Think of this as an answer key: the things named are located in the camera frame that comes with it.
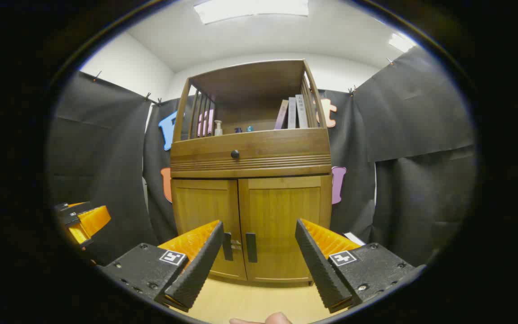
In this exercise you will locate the grey book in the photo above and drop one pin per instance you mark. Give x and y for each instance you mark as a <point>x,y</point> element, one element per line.
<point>292,113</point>

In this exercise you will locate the beige pump bottle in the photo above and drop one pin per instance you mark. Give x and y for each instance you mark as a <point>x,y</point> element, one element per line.
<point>218,129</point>

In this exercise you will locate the black backdrop cloth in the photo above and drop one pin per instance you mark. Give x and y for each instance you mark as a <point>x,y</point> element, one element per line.
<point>421,180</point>

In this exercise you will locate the purple book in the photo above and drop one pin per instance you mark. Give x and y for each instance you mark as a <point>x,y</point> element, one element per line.
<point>281,116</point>

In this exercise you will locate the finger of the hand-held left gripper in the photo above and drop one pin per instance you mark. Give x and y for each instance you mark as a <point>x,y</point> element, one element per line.
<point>92,219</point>
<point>79,234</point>

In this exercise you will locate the black round drawer knob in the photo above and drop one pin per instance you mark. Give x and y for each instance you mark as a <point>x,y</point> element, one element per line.
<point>235,154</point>

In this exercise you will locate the large ceiling light panel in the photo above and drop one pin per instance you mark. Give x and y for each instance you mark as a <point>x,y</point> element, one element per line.
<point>250,9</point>

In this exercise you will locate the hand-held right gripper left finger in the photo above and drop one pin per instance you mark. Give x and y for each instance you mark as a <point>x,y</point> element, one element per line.
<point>198,265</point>

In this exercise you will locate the wooden drawer front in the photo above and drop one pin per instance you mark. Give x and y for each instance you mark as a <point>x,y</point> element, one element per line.
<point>277,148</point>

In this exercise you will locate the wooden double-door shoe cabinet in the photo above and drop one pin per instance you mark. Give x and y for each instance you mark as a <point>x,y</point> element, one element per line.
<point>250,153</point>

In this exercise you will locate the small ceiling light panel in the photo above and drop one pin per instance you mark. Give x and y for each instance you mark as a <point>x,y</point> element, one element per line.
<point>400,42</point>

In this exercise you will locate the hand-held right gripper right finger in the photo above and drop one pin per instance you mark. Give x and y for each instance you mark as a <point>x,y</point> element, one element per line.
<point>319,270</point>

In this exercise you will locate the wooden shoe cabinet door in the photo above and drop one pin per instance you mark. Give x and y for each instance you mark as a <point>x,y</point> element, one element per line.
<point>281,202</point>
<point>200,202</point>

